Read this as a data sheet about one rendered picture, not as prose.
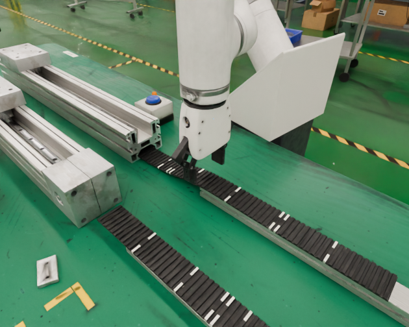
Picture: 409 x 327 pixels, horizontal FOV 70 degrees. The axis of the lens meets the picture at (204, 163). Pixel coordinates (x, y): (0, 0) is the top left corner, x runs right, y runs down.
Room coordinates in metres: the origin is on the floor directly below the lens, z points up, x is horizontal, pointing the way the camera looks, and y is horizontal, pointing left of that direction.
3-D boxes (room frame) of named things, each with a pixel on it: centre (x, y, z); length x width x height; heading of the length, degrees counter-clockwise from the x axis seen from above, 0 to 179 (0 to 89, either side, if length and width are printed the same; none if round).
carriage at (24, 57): (1.04, 0.63, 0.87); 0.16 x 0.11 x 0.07; 48
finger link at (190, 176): (0.43, 0.04, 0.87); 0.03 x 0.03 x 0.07; 48
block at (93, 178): (0.44, 0.23, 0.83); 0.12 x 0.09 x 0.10; 138
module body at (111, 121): (0.87, 0.44, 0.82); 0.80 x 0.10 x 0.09; 48
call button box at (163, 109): (0.77, 0.15, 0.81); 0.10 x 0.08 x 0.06; 138
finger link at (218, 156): (0.51, -0.04, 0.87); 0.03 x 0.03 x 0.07; 48
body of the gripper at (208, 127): (0.47, 0.00, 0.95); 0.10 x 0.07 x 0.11; 138
